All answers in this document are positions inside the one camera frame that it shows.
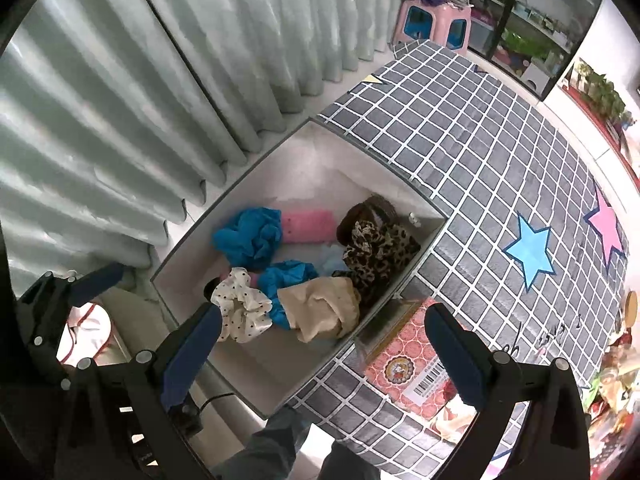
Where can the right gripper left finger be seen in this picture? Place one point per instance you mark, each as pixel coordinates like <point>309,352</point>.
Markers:
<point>118,423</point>

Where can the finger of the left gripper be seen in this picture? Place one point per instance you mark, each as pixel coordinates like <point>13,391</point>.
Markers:
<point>93,284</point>

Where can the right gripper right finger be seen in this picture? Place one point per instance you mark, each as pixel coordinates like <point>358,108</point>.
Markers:
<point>553,441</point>

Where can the white polka dot scrunchie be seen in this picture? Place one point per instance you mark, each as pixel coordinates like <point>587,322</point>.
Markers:
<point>245,310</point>

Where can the blue cloth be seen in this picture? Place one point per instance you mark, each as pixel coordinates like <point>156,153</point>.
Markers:
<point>251,238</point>
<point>283,274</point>

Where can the beige knit sock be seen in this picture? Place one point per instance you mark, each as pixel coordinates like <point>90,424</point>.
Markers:
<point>325,308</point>

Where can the pink foam sponge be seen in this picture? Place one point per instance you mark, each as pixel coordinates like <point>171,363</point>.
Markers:
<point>308,226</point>

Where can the leopard print cloth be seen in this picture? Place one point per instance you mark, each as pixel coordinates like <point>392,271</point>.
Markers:
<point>377,247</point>

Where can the white floral tissue pack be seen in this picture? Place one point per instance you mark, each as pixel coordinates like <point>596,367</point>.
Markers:
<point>453,420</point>

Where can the clutter pile of toys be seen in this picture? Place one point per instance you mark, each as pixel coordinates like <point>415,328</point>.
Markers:
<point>612,409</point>

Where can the red pink cardboard box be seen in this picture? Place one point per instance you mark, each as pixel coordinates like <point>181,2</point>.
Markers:
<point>404,364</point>

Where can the round wooden lid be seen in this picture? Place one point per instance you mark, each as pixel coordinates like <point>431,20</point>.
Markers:
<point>630,310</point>

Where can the grey grid star rug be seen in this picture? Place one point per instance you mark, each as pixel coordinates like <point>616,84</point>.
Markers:
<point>517,260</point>

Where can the grey-green curtain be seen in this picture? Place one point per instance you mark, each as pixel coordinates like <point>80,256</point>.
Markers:
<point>121,119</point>

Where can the white red low shelf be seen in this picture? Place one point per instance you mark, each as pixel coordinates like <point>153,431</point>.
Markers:
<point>610,151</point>

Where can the green potted plant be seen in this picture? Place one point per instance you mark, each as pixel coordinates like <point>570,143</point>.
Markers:
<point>597,91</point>

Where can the dark shelf cabinet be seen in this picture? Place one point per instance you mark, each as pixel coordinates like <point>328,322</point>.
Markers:
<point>531,40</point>

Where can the pink plastic stool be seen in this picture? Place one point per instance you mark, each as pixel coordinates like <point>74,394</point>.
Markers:
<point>446,25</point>

